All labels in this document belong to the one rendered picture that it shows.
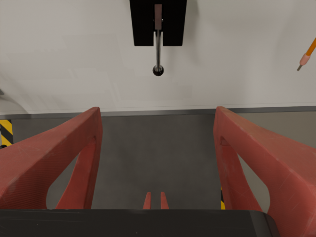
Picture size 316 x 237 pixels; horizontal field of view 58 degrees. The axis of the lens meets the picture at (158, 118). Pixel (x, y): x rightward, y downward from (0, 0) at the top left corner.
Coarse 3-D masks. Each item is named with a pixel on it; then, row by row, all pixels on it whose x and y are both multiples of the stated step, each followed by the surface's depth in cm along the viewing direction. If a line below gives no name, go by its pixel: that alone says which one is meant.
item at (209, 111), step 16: (80, 112) 53; (112, 112) 53; (128, 112) 53; (144, 112) 52; (160, 112) 52; (176, 112) 52; (192, 112) 52; (208, 112) 52; (240, 112) 52; (256, 112) 52
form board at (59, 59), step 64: (0, 0) 31; (64, 0) 31; (128, 0) 31; (192, 0) 31; (256, 0) 31; (0, 64) 41; (64, 64) 41; (128, 64) 41; (192, 64) 41; (256, 64) 41
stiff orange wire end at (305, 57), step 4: (312, 44) 23; (308, 48) 23; (312, 48) 23; (308, 52) 23; (304, 56) 24; (308, 56) 24; (300, 60) 25; (304, 60) 24; (300, 64) 25; (304, 64) 25
